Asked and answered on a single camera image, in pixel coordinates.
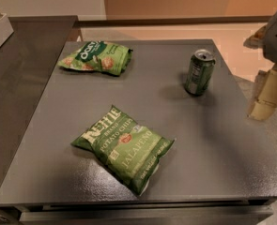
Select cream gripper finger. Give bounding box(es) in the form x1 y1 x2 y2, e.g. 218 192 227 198
247 64 277 121
243 25 266 48

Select green soda can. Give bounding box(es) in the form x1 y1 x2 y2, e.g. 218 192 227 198
185 49 216 96

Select green white snack bag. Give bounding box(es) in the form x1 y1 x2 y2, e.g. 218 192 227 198
57 41 132 76

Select green jalapeno chip bag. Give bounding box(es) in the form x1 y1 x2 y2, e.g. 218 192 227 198
71 106 174 195

